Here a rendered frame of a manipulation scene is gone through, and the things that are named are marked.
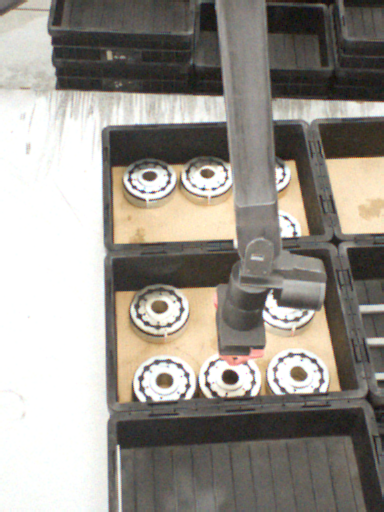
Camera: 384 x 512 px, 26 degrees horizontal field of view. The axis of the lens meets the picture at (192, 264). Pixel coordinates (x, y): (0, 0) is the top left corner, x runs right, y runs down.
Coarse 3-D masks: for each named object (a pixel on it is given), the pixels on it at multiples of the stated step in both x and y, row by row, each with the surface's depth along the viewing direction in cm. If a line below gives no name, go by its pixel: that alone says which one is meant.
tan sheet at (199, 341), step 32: (192, 288) 151; (128, 320) 146; (192, 320) 147; (320, 320) 147; (128, 352) 142; (160, 352) 143; (192, 352) 143; (320, 352) 144; (128, 384) 139; (160, 384) 139
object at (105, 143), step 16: (112, 128) 159; (128, 128) 160; (144, 128) 160; (160, 128) 160; (176, 128) 160; (192, 128) 160; (208, 128) 161; (304, 128) 161; (320, 176) 154; (320, 192) 152; (320, 208) 150; (208, 240) 144; (224, 240) 145; (288, 240) 145; (304, 240) 145; (320, 240) 145
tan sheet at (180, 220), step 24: (120, 168) 167; (120, 192) 163; (288, 192) 165; (120, 216) 160; (144, 216) 160; (168, 216) 160; (192, 216) 160; (216, 216) 161; (120, 240) 156; (144, 240) 157; (168, 240) 157; (192, 240) 157
